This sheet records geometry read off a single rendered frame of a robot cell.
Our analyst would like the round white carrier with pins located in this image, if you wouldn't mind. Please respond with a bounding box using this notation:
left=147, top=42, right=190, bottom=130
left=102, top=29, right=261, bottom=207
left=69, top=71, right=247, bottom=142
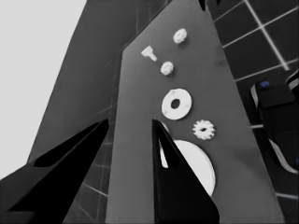
left=161, top=88, right=193, bottom=121

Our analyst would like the large thick white disc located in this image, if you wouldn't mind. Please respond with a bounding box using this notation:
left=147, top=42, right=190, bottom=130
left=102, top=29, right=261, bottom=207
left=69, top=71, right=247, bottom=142
left=158, top=139, right=217, bottom=198

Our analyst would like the dark robot body with pale edges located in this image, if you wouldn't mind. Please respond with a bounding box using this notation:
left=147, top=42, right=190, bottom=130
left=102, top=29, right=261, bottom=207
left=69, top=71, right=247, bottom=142
left=249, top=67, right=299, bottom=175

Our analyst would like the small white T-shaped piece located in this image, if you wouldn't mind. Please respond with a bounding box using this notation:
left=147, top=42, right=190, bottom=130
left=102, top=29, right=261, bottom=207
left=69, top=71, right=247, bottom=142
left=140, top=45, right=158, bottom=63

